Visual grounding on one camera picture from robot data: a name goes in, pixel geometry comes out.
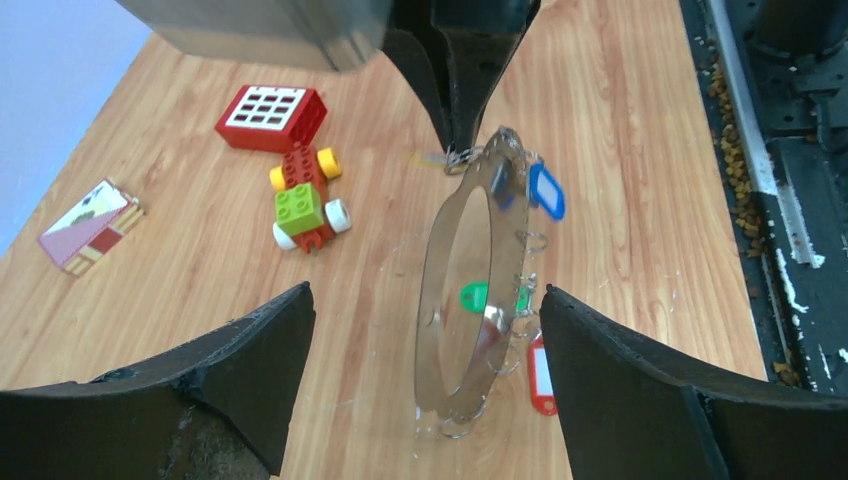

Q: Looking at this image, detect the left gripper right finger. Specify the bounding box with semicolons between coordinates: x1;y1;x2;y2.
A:
540;286;847;479

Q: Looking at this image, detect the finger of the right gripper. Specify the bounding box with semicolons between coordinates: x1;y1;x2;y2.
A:
382;28;452;152
430;0;541;151

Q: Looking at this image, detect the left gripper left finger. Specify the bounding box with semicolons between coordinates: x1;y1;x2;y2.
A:
1;282;316;479

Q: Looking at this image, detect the yellow key tag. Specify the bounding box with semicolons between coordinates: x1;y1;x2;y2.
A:
407;152;447;169

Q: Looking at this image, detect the red key tag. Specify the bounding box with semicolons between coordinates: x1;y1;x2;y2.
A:
526;334;558;416

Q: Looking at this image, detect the red white window brick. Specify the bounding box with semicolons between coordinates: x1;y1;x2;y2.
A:
215;85;328;153

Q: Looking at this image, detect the blue key tag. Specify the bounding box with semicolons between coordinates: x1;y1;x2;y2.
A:
526;162;566;222

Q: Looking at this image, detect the green key tag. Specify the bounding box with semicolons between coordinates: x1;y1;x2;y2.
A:
459;281;532;313

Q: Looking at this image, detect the toy brick car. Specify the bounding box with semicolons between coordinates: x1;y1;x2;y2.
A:
269;143;353;254

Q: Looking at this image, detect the pink picture block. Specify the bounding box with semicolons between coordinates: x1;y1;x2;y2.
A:
39;178;146;277

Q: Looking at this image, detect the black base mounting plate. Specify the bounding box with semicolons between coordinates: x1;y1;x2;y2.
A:
681;1;847;396

